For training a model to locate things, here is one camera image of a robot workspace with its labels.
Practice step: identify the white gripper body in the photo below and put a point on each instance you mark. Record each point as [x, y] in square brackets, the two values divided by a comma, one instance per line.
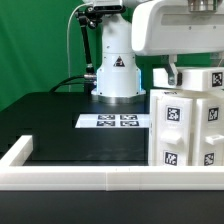
[167, 27]

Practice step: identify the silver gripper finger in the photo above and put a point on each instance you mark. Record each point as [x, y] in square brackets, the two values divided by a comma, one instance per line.
[172, 70]

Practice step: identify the white cabinet door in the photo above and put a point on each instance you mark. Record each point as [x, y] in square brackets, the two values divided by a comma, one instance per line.
[208, 146]
[173, 131]

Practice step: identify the white cabinet body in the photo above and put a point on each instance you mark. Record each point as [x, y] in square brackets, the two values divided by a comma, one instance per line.
[157, 94]

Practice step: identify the white cabinet top block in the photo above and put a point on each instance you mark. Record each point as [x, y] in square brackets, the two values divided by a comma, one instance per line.
[193, 78]

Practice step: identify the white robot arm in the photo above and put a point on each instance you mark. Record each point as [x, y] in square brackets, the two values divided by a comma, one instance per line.
[118, 78]

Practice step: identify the black camera on mount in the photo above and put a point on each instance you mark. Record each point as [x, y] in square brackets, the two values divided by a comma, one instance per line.
[111, 9]

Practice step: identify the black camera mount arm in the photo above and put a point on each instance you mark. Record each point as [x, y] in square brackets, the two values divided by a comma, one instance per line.
[87, 21]

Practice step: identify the flat white base plate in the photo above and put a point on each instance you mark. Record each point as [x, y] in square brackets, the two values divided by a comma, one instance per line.
[112, 121]

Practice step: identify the white U-shaped frame border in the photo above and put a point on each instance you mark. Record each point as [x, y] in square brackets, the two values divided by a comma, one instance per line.
[16, 175]

